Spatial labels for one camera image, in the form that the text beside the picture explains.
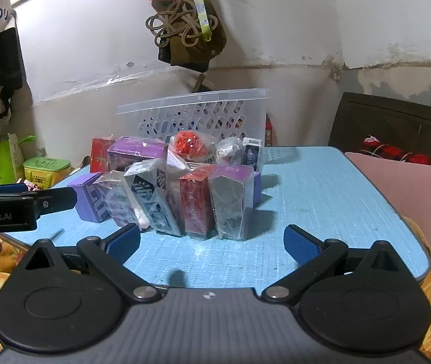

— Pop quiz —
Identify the tall red box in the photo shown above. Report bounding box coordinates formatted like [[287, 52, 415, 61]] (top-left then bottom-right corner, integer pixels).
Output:
[[179, 166, 217, 240]]

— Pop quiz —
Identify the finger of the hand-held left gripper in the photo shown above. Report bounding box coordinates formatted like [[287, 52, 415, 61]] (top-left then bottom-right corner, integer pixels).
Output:
[[0, 184, 30, 197], [30, 187, 78, 214]]

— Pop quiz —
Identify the knotted brown cord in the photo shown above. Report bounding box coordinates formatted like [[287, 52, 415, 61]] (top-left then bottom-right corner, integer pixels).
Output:
[[145, 0, 217, 49]]

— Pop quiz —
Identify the green white lanyard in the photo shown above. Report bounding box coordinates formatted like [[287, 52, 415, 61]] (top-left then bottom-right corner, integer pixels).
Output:
[[187, 0, 213, 43]]

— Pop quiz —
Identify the dark wooden headboard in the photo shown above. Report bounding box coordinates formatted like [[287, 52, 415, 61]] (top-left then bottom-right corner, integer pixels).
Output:
[[328, 92, 431, 160]]

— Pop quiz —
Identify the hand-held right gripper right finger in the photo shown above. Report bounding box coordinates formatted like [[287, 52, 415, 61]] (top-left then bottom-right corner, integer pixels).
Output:
[[261, 225, 407, 305]]

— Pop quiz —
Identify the silver item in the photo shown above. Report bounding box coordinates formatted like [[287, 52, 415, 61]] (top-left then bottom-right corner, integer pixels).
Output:
[[215, 137, 245, 167]]

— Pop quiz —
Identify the green lidded box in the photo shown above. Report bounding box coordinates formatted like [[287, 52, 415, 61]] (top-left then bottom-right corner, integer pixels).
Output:
[[23, 156, 72, 191]]

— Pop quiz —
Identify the purple patterned box in bag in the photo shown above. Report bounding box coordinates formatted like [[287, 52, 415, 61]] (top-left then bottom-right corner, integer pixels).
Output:
[[93, 170, 141, 229]]

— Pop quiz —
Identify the brown hanging bag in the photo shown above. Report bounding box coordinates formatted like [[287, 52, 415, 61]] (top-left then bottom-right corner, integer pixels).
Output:
[[157, 5, 228, 73]]

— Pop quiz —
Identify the black white patterned box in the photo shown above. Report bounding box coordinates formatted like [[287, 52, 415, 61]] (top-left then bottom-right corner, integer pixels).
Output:
[[124, 158, 183, 236]]

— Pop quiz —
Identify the red packet behind basket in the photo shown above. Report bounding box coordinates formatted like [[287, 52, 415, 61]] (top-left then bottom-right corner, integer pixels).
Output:
[[264, 115, 274, 147]]

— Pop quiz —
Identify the clear plastic basket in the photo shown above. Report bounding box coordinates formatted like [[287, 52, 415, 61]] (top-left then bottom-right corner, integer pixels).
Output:
[[116, 88, 274, 149]]

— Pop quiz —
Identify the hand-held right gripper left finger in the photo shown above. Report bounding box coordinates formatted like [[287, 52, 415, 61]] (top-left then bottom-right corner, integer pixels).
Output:
[[22, 224, 167, 305]]

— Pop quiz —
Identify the small purple box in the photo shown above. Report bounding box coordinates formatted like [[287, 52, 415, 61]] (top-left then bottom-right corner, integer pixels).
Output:
[[66, 172, 115, 224]]

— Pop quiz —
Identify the grey purple box in bag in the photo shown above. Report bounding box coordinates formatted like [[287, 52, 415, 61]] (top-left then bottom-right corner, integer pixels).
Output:
[[208, 164, 256, 241]]

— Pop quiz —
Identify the green paper bag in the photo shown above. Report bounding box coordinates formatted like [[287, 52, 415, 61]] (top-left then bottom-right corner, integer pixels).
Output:
[[0, 133, 37, 186]]

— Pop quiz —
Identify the red ball in clear bag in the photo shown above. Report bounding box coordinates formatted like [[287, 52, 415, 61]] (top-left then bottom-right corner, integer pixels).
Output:
[[167, 130, 217, 168]]

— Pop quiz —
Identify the dark blue white box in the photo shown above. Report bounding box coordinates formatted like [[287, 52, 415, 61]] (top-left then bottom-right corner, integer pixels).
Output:
[[241, 137, 264, 172]]

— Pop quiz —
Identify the red plaid blanket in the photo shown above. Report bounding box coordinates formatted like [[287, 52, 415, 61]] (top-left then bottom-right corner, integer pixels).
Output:
[[359, 135, 431, 170]]

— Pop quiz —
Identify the pink pillow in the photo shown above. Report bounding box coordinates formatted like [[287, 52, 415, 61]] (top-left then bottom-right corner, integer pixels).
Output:
[[345, 152, 431, 255]]

